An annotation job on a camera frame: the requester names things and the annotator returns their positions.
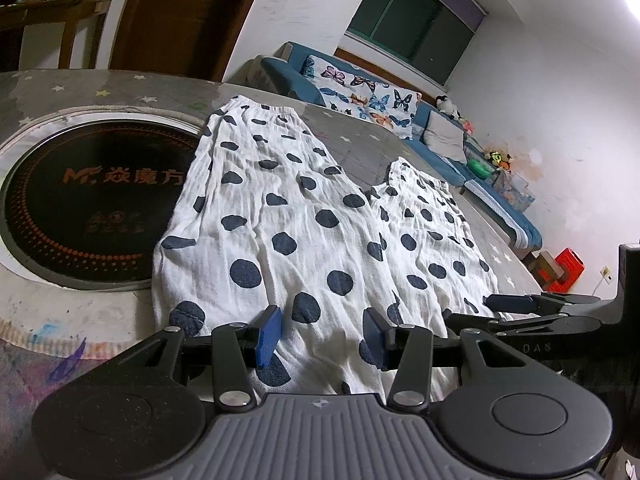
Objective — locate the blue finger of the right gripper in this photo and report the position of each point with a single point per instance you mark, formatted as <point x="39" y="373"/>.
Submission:
<point x="458" y="322"/>
<point x="527" y="304"/>

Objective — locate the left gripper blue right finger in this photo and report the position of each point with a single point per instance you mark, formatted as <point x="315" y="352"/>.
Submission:
<point x="389" y="343"/>

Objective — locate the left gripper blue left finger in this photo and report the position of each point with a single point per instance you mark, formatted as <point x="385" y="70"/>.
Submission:
<point x="252" y="343"/>

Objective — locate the white navy polka dot garment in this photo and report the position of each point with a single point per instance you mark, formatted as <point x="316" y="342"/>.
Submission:
<point x="268" y="217"/>

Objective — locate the red plastic stool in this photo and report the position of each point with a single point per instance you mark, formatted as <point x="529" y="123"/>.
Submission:
<point x="572" y="265"/>

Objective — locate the green toy on sofa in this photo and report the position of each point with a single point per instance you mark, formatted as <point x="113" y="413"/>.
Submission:
<point x="479" y="169"/>

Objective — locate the blue sofa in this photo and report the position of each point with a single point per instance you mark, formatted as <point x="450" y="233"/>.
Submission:
<point x="283" y="74"/>

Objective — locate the grey square cushion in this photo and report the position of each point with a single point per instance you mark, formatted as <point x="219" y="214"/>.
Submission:
<point x="443" y="138"/>

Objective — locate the black white plush toy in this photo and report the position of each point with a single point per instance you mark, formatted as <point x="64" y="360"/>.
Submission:
<point x="447" y="107"/>

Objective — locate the round black induction cooktop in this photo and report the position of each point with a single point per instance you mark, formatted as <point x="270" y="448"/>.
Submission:
<point x="85" y="208"/>

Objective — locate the butterfly print pillow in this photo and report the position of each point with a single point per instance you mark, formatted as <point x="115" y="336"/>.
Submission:
<point x="385" y="105"/>

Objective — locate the dark green window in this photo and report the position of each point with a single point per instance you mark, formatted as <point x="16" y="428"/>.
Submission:
<point x="428" y="35"/>

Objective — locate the brown wooden door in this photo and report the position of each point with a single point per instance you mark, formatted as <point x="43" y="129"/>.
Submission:
<point x="191" y="38"/>

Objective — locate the wall power socket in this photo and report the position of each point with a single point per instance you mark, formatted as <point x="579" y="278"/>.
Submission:
<point x="606" y="274"/>

